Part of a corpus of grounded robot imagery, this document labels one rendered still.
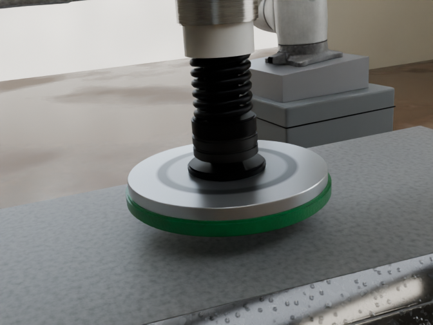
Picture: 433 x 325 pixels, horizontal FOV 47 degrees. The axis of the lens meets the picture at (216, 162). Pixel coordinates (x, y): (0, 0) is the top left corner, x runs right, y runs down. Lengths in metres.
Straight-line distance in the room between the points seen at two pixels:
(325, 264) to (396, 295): 0.06
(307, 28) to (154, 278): 1.19
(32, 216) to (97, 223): 0.09
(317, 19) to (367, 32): 5.53
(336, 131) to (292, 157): 0.95
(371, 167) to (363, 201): 0.12
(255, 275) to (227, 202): 0.07
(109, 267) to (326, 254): 0.20
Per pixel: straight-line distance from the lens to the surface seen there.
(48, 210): 0.64
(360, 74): 1.59
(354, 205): 0.58
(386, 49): 7.33
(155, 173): 0.54
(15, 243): 0.57
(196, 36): 0.48
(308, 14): 1.55
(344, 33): 6.82
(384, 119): 1.62
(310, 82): 1.48
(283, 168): 0.52
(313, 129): 1.45
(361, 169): 0.69
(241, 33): 0.48
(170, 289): 0.44
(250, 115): 0.51
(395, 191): 0.63
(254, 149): 0.51
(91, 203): 0.64
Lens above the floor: 1.10
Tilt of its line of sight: 19 degrees down
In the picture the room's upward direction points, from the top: 4 degrees counter-clockwise
